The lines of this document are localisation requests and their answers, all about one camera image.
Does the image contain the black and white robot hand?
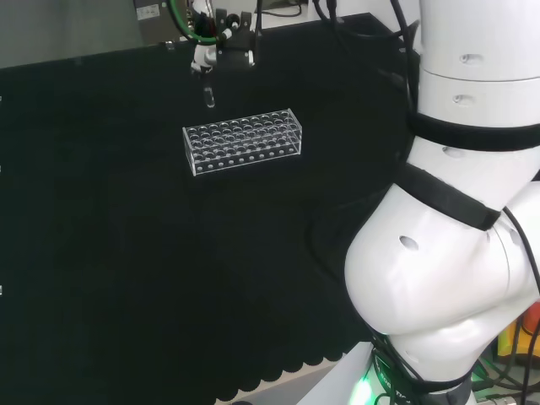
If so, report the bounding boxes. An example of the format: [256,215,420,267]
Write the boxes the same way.
[188,0,259,78]

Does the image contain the clear glass test tube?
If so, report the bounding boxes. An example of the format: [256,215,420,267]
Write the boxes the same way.
[201,74,217,110]

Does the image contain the clear plastic test tube rack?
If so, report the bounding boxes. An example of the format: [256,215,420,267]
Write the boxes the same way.
[181,107,303,177]

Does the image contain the grey metal box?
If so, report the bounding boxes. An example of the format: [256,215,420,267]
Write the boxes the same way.
[132,0,196,47]

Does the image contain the black bench cloth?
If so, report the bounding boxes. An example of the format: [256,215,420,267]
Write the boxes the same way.
[0,12,423,405]

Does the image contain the yellow stop button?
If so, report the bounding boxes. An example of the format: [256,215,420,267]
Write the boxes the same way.
[496,301,540,359]

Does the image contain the green cable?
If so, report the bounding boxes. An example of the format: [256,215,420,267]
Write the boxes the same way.
[165,0,221,46]

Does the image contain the black cable bundle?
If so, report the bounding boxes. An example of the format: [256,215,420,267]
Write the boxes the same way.
[310,0,424,123]

